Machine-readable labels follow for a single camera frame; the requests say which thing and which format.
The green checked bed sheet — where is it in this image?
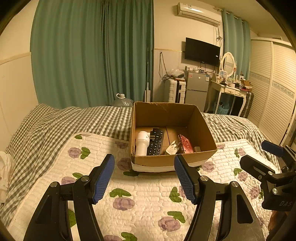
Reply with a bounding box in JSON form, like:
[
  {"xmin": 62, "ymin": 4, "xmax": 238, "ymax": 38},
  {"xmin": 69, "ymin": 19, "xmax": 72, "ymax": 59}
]
[{"xmin": 1, "ymin": 104, "xmax": 280, "ymax": 226}]

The dark suitcase by wardrobe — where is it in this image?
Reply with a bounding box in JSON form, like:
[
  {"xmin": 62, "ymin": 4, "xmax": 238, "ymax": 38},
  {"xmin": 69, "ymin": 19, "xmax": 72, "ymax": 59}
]
[{"xmin": 240, "ymin": 92, "xmax": 254, "ymax": 118}]

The narrow green window curtain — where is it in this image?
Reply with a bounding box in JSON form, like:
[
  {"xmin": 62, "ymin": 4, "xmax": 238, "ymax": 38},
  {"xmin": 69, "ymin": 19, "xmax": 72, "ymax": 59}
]
[{"xmin": 221, "ymin": 9, "xmax": 251, "ymax": 79}]

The black wall television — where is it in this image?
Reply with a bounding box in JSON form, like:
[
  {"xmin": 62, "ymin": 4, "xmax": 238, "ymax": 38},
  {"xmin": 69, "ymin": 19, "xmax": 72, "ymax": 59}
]
[{"xmin": 185, "ymin": 38, "xmax": 220, "ymax": 67}]

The person's right hand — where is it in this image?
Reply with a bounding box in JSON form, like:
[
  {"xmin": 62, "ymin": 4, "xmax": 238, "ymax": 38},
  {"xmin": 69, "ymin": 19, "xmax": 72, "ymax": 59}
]
[{"xmin": 268, "ymin": 210, "xmax": 289, "ymax": 232}]

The large green curtain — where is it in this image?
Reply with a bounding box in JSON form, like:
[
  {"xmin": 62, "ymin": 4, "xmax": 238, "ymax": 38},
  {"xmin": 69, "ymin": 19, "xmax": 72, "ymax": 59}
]
[{"xmin": 30, "ymin": 1, "xmax": 154, "ymax": 108}]

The silver small refrigerator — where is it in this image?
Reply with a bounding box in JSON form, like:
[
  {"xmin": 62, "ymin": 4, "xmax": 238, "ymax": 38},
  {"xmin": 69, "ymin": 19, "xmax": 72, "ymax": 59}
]
[{"xmin": 185, "ymin": 71, "xmax": 209, "ymax": 112}]

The white oval vanity mirror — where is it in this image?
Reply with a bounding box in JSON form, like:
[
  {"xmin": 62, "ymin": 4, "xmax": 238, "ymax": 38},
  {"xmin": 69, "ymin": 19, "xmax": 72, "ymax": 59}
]
[{"xmin": 220, "ymin": 52, "xmax": 236, "ymax": 77}]

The pink glitter card case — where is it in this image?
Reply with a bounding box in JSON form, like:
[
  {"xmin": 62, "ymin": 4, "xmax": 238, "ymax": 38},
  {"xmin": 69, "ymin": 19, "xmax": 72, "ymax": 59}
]
[{"xmin": 178, "ymin": 134, "xmax": 194, "ymax": 154}]

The brown cardboard box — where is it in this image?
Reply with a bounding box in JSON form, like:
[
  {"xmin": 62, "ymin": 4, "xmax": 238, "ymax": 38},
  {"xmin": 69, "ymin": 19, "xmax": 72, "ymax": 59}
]
[{"xmin": 130, "ymin": 101, "xmax": 217, "ymax": 173}]

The white cylindrical bottle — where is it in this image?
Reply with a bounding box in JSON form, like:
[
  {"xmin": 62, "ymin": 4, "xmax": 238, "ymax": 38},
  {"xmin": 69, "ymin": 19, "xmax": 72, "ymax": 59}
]
[{"xmin": 135, "ymin": 131, "xmax": 150, "ymax": 156}]

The white louvered wardrobe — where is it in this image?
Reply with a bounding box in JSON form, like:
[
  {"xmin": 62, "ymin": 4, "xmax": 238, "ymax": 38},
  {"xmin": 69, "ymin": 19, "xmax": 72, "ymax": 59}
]
[{"xmin": 248, "ymin": 38, "xmax": 295, "ymax": 144}]

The white square charger block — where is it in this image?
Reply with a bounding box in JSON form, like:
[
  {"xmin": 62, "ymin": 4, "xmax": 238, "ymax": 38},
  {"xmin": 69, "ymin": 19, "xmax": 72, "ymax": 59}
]
[{"xmin": 193, "ymin": 146, "xmax": 201, "ymax": 153}]

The blue laundry basket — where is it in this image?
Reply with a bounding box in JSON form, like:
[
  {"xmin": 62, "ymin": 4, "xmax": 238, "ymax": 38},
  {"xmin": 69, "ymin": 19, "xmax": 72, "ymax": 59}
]
[{"xmin": 213, "ymin": 102, "xmax": 230, "ymax": 115}]

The white flat mop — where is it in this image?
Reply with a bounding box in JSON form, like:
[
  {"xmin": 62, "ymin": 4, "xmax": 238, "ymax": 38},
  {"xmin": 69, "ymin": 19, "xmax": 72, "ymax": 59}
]
[{"xmin": 144, "ymin": 48, "xmax": 151, "ymax": 102}]

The white crumpled cloth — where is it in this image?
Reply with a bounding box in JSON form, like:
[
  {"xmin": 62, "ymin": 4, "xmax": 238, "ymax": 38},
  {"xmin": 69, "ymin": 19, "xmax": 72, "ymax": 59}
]
[{"xmin": 0, "ymin": 151, "xmax": 15, "ymax": 203}]

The black remote control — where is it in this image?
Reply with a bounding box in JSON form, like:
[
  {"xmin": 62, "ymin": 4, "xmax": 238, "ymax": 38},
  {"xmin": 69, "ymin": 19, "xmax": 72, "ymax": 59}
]
[{"xmin": 147, "ymin": 128, "xmax": 164, "ymax": 156}]

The white small power adapter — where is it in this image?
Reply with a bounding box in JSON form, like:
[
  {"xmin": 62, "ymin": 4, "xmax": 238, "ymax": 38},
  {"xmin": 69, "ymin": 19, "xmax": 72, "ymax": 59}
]
[{"xmin": 166, "ymin": 140, "xmax": 180, "ymax": 155}]

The white air conditioner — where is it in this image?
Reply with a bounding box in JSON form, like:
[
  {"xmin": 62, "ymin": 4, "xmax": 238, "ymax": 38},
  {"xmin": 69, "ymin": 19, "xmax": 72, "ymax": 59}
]
[{"xmin": 177, "ymin": 3, "xmax": 222, "ymax": 27}]

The white hard-shell suitcase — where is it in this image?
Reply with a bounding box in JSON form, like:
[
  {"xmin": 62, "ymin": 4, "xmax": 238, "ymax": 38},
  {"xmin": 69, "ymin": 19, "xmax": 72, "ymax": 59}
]
[{"xmin": 164, "ymin": 78, "xmax": 186, "ymax": 104}]

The clear large water jug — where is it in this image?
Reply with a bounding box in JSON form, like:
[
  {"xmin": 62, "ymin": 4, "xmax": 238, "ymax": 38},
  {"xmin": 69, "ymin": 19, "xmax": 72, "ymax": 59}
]
[{"xmin": 112, "ymin": 93, "xmax": 133, "ymax": 108}]

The white dressing table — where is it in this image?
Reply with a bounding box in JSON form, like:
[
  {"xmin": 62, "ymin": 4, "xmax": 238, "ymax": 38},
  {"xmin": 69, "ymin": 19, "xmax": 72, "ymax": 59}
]
[{"xmin": 205, "ymin": 80, "xmax": 248, "ymax": 116}]

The white floral quilted mat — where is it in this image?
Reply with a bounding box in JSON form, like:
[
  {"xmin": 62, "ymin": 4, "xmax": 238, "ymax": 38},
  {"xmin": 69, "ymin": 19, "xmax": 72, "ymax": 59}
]
[{"xmin": 8, "ymin": 133, "xmax": 280, "ymax": 240}]

